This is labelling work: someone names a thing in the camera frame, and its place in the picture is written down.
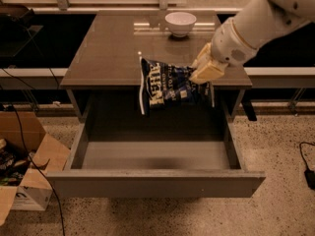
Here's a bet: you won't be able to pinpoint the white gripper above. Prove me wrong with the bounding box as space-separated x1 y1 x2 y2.
189 18 258 85

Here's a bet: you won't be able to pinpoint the blue chip bag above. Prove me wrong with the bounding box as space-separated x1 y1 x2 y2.
139 57 215 116

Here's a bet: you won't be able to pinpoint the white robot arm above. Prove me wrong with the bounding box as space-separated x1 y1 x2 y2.
190 0 315 85

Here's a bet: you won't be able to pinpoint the open grey drawer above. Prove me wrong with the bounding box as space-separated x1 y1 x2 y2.
47 92 265 198

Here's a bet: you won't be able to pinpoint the grey drawer cabinet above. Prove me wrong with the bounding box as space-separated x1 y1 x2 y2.
60 10 259 123

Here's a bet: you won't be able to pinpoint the white ceramic bowl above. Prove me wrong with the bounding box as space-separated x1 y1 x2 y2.
165 12 197 37

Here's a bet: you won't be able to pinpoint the open cardboard box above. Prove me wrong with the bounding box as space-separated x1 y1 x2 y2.
0 112 70 225

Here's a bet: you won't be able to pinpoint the snack items in box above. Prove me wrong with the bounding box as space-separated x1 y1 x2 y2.
0 138 30 186

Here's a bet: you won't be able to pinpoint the black power adapter with cable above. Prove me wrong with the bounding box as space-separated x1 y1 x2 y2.
299 142 315 190

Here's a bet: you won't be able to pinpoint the black cable left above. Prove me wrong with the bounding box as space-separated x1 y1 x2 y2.
0 67 67 236

